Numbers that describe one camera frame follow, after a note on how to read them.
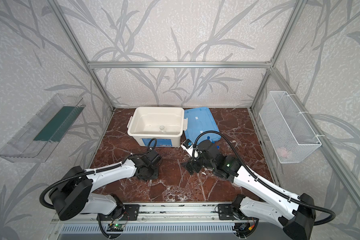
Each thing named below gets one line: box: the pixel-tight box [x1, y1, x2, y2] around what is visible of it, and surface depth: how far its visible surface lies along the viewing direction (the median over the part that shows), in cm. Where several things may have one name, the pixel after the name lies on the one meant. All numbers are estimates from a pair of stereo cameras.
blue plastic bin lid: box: [184, 107, 221, 144], surface depth 114 cm
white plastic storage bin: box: [127, 107, 188, 147], surface depth 98 cm
